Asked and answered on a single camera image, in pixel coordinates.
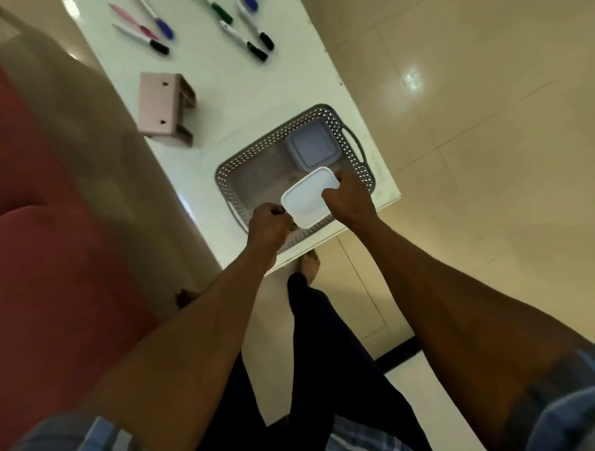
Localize person's left hand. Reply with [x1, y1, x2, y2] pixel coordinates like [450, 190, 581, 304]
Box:
[245, 202, 297, 254]

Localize blue plaid shirt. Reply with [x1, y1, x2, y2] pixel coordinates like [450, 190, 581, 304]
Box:
[9, 343, 595, 451]

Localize red fabric sofa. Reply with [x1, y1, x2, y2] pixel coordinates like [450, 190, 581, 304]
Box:
[0, 63, 161, 451]

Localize person's right leg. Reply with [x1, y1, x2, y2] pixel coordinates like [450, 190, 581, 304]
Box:
[286, 273, 433, 451]

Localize person's right foot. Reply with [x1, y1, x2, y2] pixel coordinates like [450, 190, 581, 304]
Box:
[297, 248, 322, 285]

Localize pink pen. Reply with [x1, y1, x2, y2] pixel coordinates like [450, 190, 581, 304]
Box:
[108, 3, 159, 39]

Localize grey lid square container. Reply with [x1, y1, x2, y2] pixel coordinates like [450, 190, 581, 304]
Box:
[284, 122, 339, 170]

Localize green cap whiteboard marker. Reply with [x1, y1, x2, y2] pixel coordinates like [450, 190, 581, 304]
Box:
[204, 0, 233, 24]

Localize person's foot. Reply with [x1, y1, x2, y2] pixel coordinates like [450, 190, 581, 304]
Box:
[297, 248, 322, 285]
[175, 287, 201, 309]

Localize grey perforated plastic basket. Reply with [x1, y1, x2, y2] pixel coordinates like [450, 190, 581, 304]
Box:
[214, 103, 376, 255]

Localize person's right forearm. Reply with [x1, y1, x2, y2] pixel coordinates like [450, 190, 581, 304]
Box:
[353, 218, 595, 451]

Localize pink plastic desk organizer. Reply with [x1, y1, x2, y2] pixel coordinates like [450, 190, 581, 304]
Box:
[137, 71, 197, 149]

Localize person's left leg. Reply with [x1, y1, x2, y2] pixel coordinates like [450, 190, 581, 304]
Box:
[197, 351, 268, 451]

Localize black skirting board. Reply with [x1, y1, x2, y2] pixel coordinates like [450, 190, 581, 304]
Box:
[374, 335, 421, 372]

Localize person's left forearm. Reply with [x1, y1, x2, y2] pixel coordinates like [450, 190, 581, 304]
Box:
[76, 246, 282, 451]

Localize white lid teal container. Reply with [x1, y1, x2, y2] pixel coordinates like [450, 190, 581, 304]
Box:
[280, 166, 342, 230]

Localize person's left foot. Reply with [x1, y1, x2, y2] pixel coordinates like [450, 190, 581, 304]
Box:
[175, 287, 201, 309]

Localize person's right hand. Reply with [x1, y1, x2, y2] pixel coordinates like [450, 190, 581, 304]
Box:
[321, 169, 383, 231]

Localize white table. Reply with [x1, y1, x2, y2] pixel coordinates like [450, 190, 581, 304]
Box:
[63, 0, 402, 275]

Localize person's leg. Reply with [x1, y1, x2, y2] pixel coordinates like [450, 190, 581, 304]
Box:
[286, 273, 433, 451]
[197, 351, 268, 451]

